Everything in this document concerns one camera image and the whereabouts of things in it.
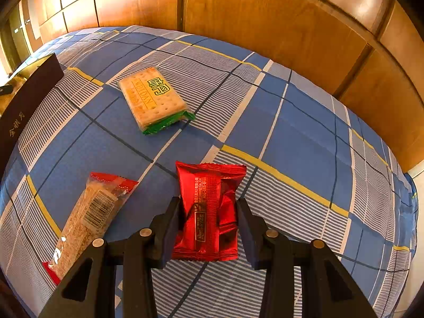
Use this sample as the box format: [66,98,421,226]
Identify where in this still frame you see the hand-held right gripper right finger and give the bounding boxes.
[235,198,378,318]

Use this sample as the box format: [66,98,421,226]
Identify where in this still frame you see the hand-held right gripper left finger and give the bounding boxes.
[38,197,181,318]

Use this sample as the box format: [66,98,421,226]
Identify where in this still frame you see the red foil snack packet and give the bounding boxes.
[171,161,247,262]

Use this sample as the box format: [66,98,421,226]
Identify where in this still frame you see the sesame bar packet red ends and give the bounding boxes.
[42,171,139,286]

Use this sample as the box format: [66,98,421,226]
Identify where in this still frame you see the yellow cracker packet green ends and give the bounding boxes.
[118,67,196,136]

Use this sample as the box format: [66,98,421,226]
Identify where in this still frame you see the dark box with gold lining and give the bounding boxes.
[0,53,64,179]

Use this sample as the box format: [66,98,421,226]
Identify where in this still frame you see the blue plaid bedsheet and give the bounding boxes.
[0,26,418,318]

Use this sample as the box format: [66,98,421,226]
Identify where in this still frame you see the wooden panelled wardrobe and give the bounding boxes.
[20,0,424,173]

